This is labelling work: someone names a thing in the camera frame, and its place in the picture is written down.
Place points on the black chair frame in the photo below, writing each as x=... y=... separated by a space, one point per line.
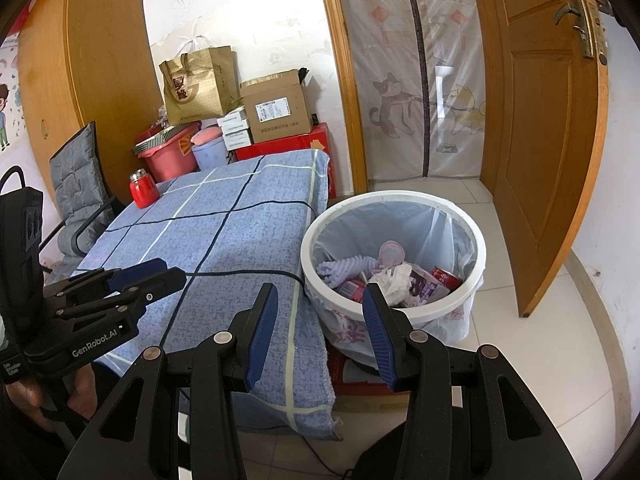
x=75 y=237

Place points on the brown cardboard box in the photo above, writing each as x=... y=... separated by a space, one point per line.
x=275 y=110

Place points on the clear plastic wrap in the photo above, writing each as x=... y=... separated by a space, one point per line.
x=162 y=117

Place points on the white foam net sleeve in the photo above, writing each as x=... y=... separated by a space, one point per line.
x=345 y=267

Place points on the grey cushioned chair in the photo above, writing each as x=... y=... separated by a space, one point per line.
x=80 y=170

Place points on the blue checked tablecloth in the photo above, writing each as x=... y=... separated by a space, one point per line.
x=240 y=240

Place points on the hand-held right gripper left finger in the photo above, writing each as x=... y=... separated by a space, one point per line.
x=262 y=330

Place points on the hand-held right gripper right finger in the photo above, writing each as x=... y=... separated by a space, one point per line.
x=380 y=335

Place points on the person's left hand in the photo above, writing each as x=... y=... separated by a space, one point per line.
x=22 y=397

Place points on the clear plastic bin liner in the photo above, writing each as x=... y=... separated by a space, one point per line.
x=360 y=230

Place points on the translucent printed door curtain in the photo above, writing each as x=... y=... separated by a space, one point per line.
x=400 y=60

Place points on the wooden door frame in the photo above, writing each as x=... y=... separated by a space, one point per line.
x=342 y=60

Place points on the plain wooden door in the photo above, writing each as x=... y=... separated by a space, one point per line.
x=100 y=60

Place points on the small white box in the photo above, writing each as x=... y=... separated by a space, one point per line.
x=236 y=131
x=232 y=120
x=239 y=142

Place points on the red thermos flask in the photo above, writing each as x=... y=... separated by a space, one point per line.
x=142 y=192

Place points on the gold paper gift bag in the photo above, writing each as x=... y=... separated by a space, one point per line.
x=200 y=85

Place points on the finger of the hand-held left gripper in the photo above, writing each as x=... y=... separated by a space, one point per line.
x=140 y=269
x=160 y=282

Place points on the striped tray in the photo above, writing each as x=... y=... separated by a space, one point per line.
x=160 y=141

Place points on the white rimmed trash bin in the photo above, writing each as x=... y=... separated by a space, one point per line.
x=400 y=198

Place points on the purple drink carton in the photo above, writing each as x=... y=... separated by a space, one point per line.
x=422 y=285

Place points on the red lidded jelly cup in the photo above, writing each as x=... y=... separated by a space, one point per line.
x=391 y=254

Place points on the light blue bucket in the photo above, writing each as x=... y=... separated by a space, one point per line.
x=210 y=156

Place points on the strawberry milk carton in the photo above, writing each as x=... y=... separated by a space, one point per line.
x=351 y=288

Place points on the panelled wooden door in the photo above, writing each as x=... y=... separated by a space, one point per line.
x=540 y=135

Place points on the red plastic bucket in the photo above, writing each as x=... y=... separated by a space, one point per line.
x=172 y=162

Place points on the pink cushion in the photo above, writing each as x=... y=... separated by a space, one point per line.
x=206 y=136

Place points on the crumpled white tissue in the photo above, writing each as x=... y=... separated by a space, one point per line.
x=392 y=280

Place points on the red flat box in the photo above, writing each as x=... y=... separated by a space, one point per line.
x=305 y=141

